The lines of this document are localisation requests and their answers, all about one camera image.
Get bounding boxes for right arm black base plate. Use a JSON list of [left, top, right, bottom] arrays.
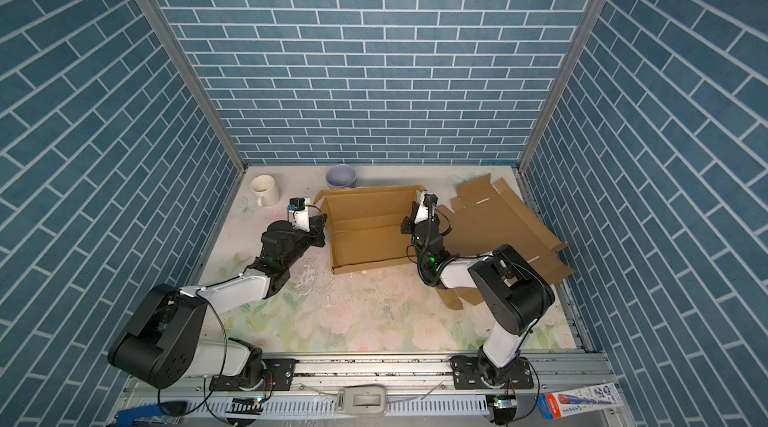
[[448, 355, 534, 390]]

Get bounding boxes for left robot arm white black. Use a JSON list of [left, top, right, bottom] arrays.
[[108, 214, 327, 391]]

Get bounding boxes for white slotted cable duct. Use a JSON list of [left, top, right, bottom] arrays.
[[185, 395, 493, 419]]

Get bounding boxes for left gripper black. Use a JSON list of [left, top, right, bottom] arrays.
[[282, 212, 328, 272]]

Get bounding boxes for small green circuit board right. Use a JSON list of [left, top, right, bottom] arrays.
[[489, 395, 518, 410]]

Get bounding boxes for aluminium mounting rail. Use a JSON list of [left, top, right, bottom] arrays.
[[122, 353, 616, 399]]

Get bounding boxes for brown cardboard sheet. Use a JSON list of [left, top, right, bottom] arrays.
[[437, 205, 499, 310], [445, 174, 574, 284]]

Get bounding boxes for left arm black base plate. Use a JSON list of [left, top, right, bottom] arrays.
[[208, 358, 297, 394]]

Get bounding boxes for white ceramic mug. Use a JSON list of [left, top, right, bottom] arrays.
[[249, 174, 280, 207]]

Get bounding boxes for blue tool at bottom left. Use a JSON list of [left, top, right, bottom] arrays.
[[111, 401, 188, 427]]

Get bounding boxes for grey plastic handle clamp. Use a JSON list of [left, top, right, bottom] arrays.
[[336, 384, 387, 416]]

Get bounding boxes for lavender speckled ceramic cup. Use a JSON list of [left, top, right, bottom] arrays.
[[325, 164, 357, 189]]

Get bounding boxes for white red blue carton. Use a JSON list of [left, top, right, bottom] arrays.
[[537, 382, 624, 420]]

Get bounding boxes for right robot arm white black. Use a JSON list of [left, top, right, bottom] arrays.
[[401, 192, 555, 387]]

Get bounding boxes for brown cardboard box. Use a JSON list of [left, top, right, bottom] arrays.
[[315, 185, 425, 275]]

